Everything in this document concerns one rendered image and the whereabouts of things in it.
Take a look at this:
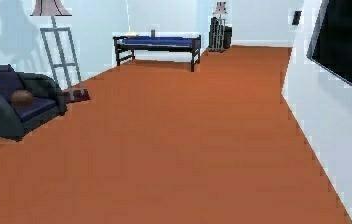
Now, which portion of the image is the black wall switch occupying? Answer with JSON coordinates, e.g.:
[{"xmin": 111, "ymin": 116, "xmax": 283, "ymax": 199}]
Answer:
[{"xmin": 291, "ymin": 10, "xmax": 303, "ymax": 26}]

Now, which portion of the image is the black television set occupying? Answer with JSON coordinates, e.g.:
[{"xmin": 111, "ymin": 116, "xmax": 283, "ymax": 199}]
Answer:
[{"xmin": 306, "ymin": 0, "xmax": 352, "ymax": 94}]

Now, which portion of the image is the grey floor lamp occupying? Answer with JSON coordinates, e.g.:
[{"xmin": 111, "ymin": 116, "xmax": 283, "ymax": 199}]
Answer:
[{"xmin": 30, "ymin": 0, "xmax": 91, "ymax": 104}]

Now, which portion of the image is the brown ball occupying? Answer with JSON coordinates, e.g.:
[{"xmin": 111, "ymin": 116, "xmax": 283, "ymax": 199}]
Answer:
[{"xmin": 10, "ymin": 89, "xmax": 35, "ymax": 107}]

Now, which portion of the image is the dark grey armchair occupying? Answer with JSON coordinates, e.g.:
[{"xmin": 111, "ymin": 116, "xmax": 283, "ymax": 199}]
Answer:
[{"xmin": 0, "ymin": 64, "xmax": 68, "ymax": 142}]

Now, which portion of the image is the black bin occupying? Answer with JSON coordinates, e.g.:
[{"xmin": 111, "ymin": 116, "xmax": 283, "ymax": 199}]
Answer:
[{"xmin": 222, "ymin": 25, "xmax": 233, "ymax": 50}]

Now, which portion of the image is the black table with blue top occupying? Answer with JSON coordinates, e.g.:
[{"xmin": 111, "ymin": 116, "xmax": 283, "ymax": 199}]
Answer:
[{"xmin": 112, "ymin": 33, "xmax": 202, "ymax": 73}]

